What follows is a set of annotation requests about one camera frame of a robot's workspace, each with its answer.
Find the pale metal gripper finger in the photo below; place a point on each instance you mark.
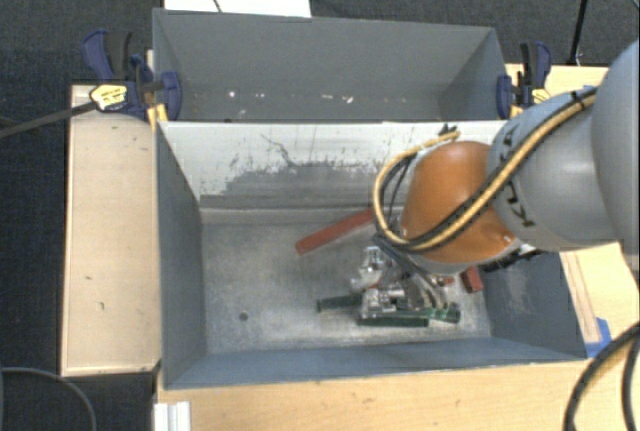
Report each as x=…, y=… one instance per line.
x=369, y=266
x=382, y=301

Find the dark green flat block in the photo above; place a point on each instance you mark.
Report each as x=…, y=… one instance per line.
x=337, y=303
x=395, y=320

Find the red-brown flat block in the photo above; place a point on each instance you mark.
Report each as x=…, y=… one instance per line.
x=332, y=234
x=471, y=280

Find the grey metal bin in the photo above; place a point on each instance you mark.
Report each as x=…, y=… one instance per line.
x=280, y=269

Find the pale wood board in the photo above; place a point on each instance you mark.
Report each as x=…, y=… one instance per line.
x=110, y=239

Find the black cylinder on white bracket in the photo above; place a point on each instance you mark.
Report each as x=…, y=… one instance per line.
x=520, y=255

